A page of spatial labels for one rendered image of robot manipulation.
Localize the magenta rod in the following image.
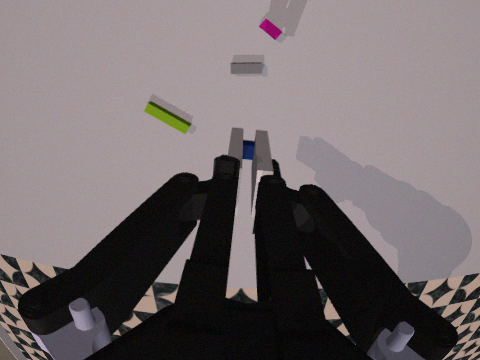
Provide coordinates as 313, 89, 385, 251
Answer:
259, 19, 282, 40

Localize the small blue cube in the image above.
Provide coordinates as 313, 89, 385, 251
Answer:
243, 140, 255, 160

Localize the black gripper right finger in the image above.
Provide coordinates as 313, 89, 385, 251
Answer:
251, 130, 458, 360

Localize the grey rectangular rod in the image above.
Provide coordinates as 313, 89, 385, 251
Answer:
231, 62, 262, 74

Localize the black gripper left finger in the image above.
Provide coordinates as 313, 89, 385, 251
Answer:
18, 127, 244, 360

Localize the lime green rod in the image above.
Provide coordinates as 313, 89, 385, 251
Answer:
144, 101, 191, 134

